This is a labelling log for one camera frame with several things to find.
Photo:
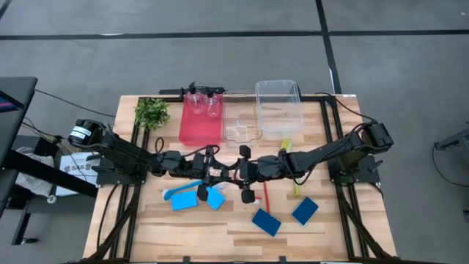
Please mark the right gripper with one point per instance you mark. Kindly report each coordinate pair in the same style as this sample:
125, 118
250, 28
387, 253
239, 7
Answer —
248, 194

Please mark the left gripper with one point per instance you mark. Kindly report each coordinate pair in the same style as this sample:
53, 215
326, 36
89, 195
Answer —
202, 192

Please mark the blue scrub sponge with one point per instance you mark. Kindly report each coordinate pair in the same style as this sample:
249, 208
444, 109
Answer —
266, 222
184, 201
216, 199
305, 211

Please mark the yellow-green dish brush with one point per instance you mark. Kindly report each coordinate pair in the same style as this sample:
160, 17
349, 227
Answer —
286, 144

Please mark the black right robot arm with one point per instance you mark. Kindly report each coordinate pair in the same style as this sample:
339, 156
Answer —
329, 150

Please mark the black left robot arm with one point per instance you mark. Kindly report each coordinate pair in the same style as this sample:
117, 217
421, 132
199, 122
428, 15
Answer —
124, 155

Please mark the pink plastic bin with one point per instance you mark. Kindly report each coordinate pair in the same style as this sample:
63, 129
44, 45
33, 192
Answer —
199, 128

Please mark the tall clear plastic bin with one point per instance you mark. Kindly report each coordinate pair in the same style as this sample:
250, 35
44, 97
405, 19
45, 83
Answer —
279, 106

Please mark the green plant in white pot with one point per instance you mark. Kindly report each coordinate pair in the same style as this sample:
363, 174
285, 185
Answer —
152, 113

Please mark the black table edge clip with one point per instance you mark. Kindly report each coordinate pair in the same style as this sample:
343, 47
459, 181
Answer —
186, 260
282, 260

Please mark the black power strip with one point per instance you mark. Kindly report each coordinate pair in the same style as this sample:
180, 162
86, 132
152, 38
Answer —
172, 91

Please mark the white plastic bag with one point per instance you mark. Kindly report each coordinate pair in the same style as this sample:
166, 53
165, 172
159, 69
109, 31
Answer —
33, 181

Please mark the black side desk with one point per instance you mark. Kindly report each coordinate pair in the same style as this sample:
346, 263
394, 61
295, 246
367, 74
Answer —
16, 88

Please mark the black floor stand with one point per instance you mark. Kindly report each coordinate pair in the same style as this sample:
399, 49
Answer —
458, 139

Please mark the dark laptop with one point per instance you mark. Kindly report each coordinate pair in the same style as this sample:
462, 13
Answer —
7, 104

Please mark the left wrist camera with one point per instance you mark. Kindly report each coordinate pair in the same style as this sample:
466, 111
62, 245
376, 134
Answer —
198, 164

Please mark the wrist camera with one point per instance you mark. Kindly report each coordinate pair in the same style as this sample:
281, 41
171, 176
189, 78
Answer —
269, 166
198, 164

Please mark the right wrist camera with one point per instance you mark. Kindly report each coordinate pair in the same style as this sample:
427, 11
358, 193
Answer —
269, 166

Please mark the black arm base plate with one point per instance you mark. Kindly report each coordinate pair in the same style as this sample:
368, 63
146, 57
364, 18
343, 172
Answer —
106, 178
366, 176

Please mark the black aluminium table frame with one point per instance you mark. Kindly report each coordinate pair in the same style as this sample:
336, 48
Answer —
329, 99

